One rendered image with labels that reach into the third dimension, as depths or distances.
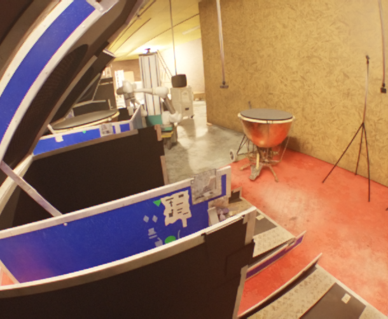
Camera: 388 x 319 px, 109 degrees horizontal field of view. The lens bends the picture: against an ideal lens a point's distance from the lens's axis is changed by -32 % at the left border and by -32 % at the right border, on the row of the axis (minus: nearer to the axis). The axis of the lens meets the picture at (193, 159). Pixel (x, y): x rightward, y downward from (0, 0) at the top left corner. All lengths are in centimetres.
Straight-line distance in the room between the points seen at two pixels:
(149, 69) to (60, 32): 328
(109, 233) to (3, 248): 42
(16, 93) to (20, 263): 59
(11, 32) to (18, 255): 70
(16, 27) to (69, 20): 27
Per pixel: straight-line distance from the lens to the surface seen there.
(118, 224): 71
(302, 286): 150
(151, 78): 379
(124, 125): 188
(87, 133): 199
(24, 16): 35
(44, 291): 55
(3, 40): 35
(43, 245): 78
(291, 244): 169
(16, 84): 60
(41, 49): 59
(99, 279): 50
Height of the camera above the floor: 130
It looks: 24 degrees down
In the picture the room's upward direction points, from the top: 5 degrees counter-clockwise
